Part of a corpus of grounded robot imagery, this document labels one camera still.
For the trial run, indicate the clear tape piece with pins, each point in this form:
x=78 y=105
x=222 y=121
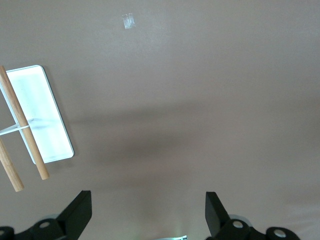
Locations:
x=128 y=21

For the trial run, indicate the white rectangular tray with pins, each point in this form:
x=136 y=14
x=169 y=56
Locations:
x=42 y=105

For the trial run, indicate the brown table cover sheet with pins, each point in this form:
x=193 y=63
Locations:
x=175 y=100

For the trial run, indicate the wooden rack rod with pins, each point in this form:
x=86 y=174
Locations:
x=10 y=167
x=17 y=107

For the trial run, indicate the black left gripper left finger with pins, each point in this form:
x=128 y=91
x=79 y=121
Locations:
x=75 y=215

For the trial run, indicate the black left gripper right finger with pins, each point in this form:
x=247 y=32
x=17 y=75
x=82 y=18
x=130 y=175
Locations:
x=217 y=220

